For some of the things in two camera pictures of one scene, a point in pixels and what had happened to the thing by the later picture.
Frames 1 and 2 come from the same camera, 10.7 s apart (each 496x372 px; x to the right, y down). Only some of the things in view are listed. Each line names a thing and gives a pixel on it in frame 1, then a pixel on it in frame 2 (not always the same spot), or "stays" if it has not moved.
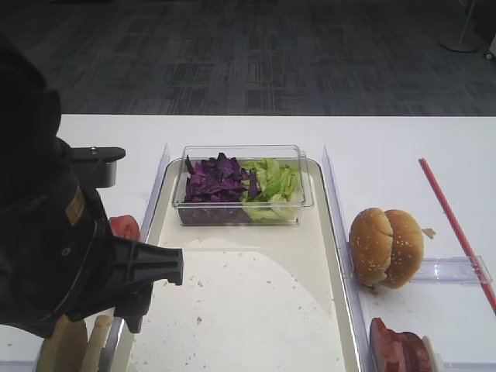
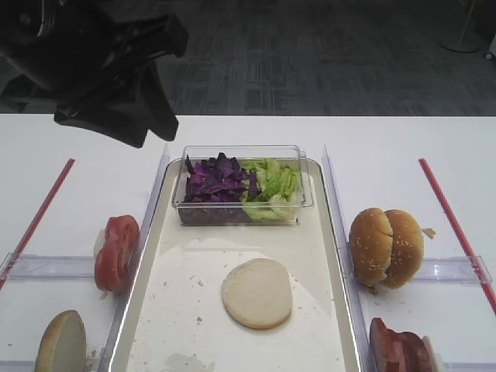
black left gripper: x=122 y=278 -> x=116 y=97
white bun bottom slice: x=64 y=348 -> x=257 y=294
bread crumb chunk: x=429 y=232 stays
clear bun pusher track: x=462 y=270 stays
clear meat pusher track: x=469 y=366 stays
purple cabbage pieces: x=215 y=191 stays
